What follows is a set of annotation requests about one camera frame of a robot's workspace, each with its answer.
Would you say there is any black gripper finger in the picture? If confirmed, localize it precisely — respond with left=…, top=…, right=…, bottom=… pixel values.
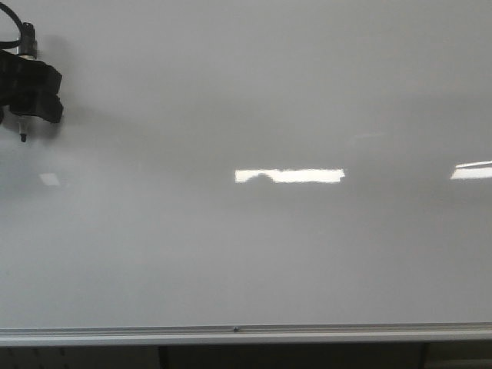
left=1, top=91, right=63, bottom=124
left=1, top=50, right=62, bottom=101

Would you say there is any black and white whiteboard marker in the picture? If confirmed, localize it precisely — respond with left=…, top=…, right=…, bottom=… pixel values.
left=17, top=22, right=38, bottom=143

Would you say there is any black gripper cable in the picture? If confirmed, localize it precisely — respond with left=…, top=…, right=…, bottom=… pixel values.
left=0, top=7, right=25, bottom=50

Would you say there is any white whiteboard with aluminium frame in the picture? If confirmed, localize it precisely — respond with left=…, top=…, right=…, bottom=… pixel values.
left=1, top=1, right=491, bottom=347

